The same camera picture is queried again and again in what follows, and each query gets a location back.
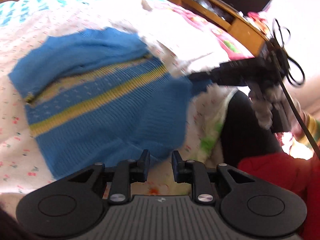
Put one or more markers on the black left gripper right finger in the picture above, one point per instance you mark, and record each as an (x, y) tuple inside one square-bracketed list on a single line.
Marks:
[(194, 173)]

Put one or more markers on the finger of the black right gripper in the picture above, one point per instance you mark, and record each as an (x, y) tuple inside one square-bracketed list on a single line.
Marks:
[(201, 76)]

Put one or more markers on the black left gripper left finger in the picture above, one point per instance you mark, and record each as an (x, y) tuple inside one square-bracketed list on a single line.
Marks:
[(128, 172)]

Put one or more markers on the blue striped knit sweater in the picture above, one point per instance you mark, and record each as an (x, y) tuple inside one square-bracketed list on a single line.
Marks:
[(101, 96)]

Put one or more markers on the white gloved right hand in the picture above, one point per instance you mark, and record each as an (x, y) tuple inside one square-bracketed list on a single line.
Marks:
[(262, 103)]

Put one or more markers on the pink cartoon bedsheet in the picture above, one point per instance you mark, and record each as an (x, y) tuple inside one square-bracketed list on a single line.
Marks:
[(234, 49)]

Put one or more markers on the wooden low cabinet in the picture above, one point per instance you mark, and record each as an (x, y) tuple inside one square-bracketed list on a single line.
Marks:
[(230, 21)]

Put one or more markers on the red garment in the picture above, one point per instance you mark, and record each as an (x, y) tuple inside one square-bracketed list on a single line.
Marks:
[(297, 175)]

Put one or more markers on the blue white checkered blanket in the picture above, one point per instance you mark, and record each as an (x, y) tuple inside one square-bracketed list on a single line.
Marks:
[(16, 12)]

